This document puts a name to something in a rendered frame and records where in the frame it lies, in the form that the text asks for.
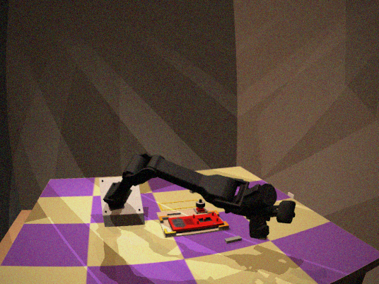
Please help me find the black wheel with grey hub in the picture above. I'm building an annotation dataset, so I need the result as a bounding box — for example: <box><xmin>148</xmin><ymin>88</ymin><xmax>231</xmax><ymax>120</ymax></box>
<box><xmin>196</xmin><ymin>201</ymin><xmax>205</xmax><ymax>208</ymax></box>

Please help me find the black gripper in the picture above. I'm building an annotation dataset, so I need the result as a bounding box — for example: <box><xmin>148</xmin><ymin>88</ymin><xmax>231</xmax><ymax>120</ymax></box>
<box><xmin>246</xmin><ymin>200</ymin><xmax>296</xmax><ymax>224</ymax></box>

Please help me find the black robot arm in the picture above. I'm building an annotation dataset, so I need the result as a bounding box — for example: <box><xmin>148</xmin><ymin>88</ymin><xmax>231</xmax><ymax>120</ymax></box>
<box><xmin>103</xmin><ymin>153</ymin><xmax>277</xmax><ymax>239</ymax></box>

